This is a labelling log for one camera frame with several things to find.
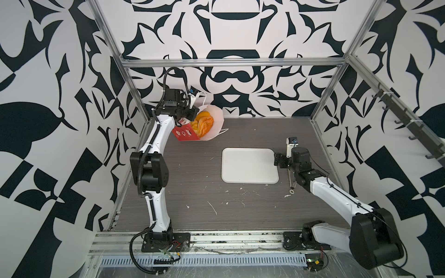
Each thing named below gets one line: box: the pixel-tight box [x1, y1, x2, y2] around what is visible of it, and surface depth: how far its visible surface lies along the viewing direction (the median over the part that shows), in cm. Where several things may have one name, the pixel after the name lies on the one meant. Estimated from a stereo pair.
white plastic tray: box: [221, 148, 280, 185], surface depth 98 cm
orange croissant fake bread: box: [197, 115, 214, 138], surface depth 101 cm
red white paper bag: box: [172, 104, 229, 142], surface depth 98 cm
